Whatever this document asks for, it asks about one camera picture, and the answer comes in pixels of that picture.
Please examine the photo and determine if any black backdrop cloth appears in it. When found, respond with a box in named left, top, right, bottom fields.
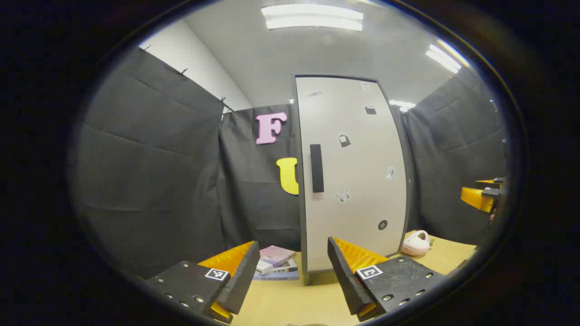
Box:
left=72, top=45, right=508, bottom=279

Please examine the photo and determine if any white book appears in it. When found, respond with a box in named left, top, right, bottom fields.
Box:
left=256, top=259, right=299, bottom=275

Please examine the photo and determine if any dark grey cabinet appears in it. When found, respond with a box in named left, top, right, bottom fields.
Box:
left=292, top=74, right=412, bottom=286

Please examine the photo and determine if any black door handle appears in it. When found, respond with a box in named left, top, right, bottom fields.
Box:
left=310, top=144, right=325, bottom=193

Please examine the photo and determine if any light grey cabinet door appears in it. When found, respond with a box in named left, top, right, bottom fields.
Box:
left=295, top=76, right=408, bottom=273

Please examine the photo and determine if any large ceiling light panel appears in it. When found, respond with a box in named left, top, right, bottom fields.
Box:
left=261, top=4, right=364, bottom=32

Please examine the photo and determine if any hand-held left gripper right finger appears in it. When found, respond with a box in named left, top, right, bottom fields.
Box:
left=328, top=236, right=447, bottom=322

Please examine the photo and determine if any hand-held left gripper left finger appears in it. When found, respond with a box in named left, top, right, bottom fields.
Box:
left=145, top=241, right=261, bottom=324

